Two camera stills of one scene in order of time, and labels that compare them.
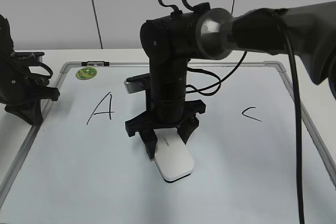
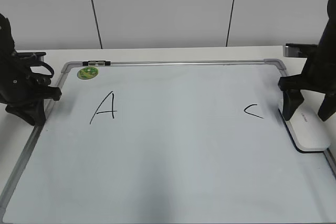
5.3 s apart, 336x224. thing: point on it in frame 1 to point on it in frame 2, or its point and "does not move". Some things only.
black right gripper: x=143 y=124 to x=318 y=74
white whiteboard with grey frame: x=79 y=167 does not move
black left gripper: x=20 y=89 does not move
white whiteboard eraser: x=174 y=159 to x=310 y=133
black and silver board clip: x=101 y=63 does not move
